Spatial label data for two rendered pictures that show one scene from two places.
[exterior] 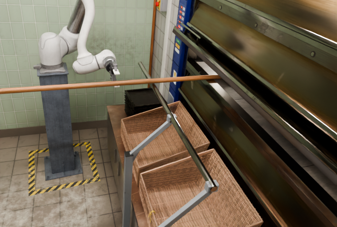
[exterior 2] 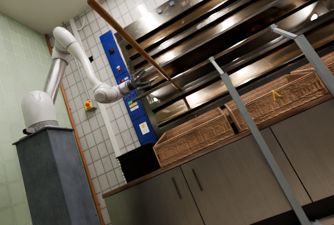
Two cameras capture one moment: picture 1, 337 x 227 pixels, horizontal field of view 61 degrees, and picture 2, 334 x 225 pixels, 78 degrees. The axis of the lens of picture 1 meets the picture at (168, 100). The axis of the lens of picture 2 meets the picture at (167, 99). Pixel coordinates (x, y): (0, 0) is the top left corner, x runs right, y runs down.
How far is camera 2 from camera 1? 216 cm
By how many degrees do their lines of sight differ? 71
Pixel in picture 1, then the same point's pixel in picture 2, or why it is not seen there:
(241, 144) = (235, 77)
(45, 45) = (42, 96)
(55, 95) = (69, 160)
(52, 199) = not seen: outside the picture
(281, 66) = (220, 26)
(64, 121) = (88, 205)
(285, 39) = (213, 18)
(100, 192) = not seen: outside the picture
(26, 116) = not seen: outside the picture
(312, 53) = (228, 9)
